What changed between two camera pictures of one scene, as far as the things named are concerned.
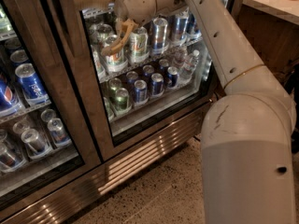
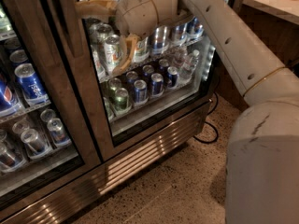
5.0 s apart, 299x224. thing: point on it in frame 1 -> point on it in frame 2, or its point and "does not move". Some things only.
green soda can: (121, 99) does not move
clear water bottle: (190, 65) does not move
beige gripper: (135, 2) -> (135, 15)
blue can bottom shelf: (140, 91) does not move
